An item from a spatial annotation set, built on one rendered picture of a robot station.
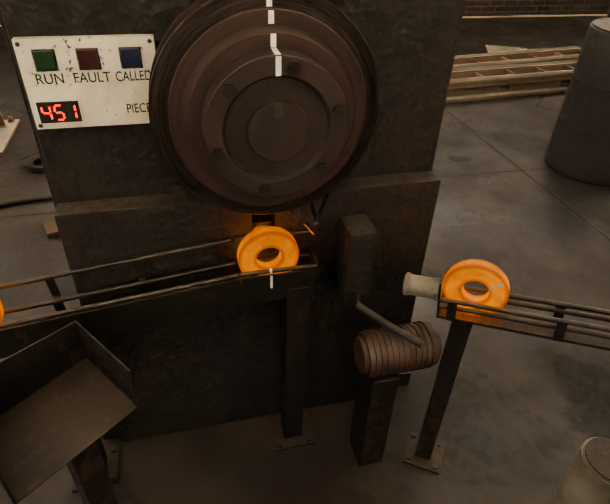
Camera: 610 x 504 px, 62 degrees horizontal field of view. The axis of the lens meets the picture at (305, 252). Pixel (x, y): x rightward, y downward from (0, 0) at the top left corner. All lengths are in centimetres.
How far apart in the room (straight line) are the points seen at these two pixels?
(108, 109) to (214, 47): 31
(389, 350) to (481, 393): 74
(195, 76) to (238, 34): 11
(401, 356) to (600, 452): 48
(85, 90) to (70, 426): 68
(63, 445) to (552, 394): 165
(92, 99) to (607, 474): 133
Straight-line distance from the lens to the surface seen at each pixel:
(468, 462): 186
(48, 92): 120
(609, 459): 135
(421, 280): 132
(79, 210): 128
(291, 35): 99
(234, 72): 94
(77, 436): 116
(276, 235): 124
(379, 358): 137
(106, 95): 118
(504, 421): 200
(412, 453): 181
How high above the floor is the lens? 150
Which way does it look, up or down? 36 degrees down
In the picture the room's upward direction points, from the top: 2 degrees clockwise
